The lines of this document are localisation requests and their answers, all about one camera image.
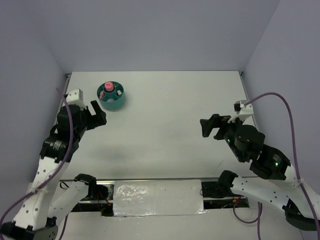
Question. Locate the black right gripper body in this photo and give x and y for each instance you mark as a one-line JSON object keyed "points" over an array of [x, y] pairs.
{"points": [[227, 133]]}

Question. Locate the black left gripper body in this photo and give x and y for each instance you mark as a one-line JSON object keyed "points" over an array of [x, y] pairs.
{"points": [[89, 122]]}

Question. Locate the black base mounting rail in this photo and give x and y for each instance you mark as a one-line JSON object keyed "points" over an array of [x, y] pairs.
{"points": [[102, 201]]}

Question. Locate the silver foil sheet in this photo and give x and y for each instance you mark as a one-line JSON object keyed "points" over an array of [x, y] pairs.
{"points": [[157, 198]]}

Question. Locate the pink highlighter pen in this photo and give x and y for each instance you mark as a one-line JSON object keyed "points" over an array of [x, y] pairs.
{"points": [[101, 95]]}

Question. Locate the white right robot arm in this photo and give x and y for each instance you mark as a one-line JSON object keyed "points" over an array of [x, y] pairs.
{"points": [[299, 203]]}

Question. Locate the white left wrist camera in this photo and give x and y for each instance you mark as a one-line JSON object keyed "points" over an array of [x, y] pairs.
{"points": [[75, 97]]}

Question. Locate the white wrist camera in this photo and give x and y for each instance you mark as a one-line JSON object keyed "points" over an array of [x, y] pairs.
{"points": [[242, 111], [75, 97]]}

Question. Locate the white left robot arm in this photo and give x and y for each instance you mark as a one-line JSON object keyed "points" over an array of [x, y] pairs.
{"points": [[40, 216]]}

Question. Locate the pink-capped crayon bottle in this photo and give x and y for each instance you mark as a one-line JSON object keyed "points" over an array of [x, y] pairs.
{"points": [[109, 87]]}

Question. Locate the teal round compartment organizer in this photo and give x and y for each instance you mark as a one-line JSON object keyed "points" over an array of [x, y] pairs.
{"points": [[111, 95]]}

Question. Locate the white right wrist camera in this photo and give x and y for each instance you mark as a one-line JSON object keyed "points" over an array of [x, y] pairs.
{"points": [[242, 111]]}

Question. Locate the clear tape roll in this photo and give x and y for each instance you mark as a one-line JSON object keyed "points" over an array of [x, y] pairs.
{"points": [[110, 100]]}

